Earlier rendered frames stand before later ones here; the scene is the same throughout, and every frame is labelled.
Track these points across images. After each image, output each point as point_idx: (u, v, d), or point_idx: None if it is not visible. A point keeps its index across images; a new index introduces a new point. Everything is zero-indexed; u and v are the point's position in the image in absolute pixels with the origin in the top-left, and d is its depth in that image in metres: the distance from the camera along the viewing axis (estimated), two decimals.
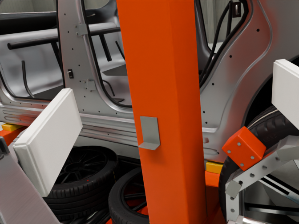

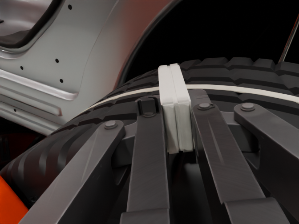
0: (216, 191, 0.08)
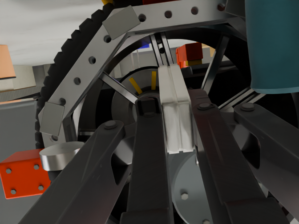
0: (216, 191, 0.08)
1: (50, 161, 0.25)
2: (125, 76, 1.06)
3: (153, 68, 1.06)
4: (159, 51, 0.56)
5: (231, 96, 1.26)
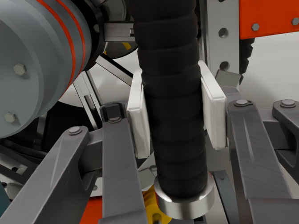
0: (243, 187, 0.08)
1: (196, 211, 0.18)
2: (136, 47, 0.96)
3: None
4: None
5: None
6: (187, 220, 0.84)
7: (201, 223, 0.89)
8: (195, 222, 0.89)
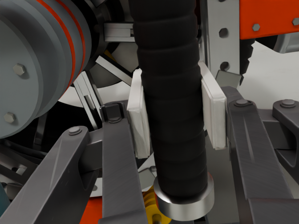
0: (243, 187, 0.08)
1: (196, 212, 0.18)
2: (133, 72, 0.68)
3: None
4: None
5: None
6: (187, 221, 0.84)
7: None
8: (198, 222, 0.89)
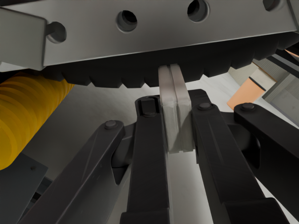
0: (216, 191, 0.08)
1: None
2: None
3: None
4: None
5: None
6: (24, 190, 0.55)
7: None
8: (36, 202, 0.61)
